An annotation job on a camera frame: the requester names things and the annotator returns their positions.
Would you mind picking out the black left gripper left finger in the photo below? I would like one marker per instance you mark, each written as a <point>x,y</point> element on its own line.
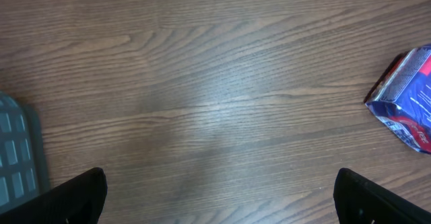
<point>79,200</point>

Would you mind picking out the grey plastic shopping basket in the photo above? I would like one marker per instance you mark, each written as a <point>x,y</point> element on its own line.
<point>24,171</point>

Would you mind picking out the purple red snack packet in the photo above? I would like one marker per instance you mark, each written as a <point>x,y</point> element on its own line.
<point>400,98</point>

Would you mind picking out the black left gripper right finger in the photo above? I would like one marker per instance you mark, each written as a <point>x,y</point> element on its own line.
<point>360,200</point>

